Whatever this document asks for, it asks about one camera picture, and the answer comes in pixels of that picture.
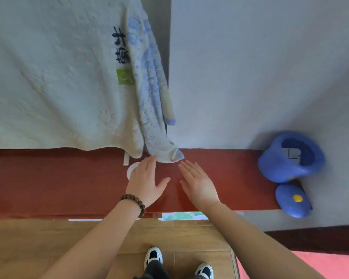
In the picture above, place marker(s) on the person's left hand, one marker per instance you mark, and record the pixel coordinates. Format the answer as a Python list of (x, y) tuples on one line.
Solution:
[(145, 183)]

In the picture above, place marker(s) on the person's right hand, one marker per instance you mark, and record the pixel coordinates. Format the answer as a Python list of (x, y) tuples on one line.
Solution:
[(200, 188)]

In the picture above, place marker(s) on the white round compact case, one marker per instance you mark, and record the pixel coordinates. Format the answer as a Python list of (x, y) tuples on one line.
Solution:
[(131, 171)]

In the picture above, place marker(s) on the blue plastic jar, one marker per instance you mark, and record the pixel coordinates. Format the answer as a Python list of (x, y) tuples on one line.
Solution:
[(273, 165)]

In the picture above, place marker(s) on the blue jar lid yellow knob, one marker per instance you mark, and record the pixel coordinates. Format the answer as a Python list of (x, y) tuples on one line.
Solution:
[(288, 206)]

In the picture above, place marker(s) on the person's left forearm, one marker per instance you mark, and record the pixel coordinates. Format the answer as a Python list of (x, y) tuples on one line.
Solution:
[(99, 246)]

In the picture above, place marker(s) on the person's right forearm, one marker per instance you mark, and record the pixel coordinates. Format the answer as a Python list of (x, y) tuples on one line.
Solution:
[(256, 249)]

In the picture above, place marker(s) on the person's left black white shoe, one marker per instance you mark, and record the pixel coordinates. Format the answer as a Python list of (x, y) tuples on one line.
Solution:
[(153, 255)]

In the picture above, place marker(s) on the person's black white shoe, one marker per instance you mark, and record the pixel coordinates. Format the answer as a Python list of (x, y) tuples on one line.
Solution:
[(153, 255), (204, 271)]

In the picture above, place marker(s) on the person's right black white shoe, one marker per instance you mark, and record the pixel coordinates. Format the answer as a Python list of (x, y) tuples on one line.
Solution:
[(204, 271)]

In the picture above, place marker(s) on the silver stand foot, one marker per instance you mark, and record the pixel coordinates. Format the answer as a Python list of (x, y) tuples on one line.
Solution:
[(126, 159)]

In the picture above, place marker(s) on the white green floral box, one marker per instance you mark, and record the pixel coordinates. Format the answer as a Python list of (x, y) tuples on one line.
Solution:
[(84, 220), (180, 216)]

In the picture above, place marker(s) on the red wooden table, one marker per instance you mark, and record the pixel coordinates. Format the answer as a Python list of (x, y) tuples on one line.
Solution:
[(61, 183)]

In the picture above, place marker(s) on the dark grey trousers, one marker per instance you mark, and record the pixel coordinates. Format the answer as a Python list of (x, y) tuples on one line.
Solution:
[(154, 272)]

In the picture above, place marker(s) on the white packet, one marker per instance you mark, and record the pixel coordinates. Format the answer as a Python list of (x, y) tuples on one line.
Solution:
[(292, 155)]

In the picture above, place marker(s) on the blue patterned towel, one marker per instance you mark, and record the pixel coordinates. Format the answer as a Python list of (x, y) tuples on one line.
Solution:
[(151, 84)]

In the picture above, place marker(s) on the pale green embossed towel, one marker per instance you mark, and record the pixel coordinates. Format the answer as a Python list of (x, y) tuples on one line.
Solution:
[(52, 69)]

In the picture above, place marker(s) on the red embossed carpet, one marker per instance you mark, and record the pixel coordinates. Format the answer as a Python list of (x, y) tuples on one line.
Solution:
[(337, 267)]

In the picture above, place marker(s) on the dark wooden door frame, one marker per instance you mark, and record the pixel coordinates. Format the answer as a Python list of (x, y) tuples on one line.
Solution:
[(308, 238)]

